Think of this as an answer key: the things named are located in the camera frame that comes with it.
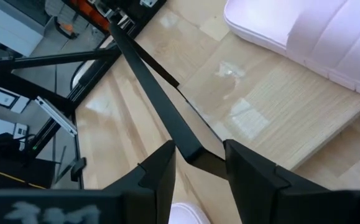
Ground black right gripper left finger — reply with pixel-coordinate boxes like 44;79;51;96
0;139;177;224

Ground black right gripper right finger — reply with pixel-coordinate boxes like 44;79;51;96
223;139;360;224

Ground pink slide sandal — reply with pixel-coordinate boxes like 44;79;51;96
168;201;212;224
223;0;360;101

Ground wooden shelf black metal frame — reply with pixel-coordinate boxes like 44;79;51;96
108;23;360;181

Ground black table clamp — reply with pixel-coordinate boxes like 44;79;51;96
70;156;88;183

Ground black device green light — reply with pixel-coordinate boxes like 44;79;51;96
0;132;58;191

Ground orange black object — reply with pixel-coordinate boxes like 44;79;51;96
53;0;111;40

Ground white cabinet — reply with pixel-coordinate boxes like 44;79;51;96
0;0;47;57

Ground yellow cable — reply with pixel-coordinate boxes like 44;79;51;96
0;169;47;190

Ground black aluminium frame bars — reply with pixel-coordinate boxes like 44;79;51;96
0;46;127;150

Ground black table-level camera mount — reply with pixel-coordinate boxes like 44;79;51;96
98;0;168;35

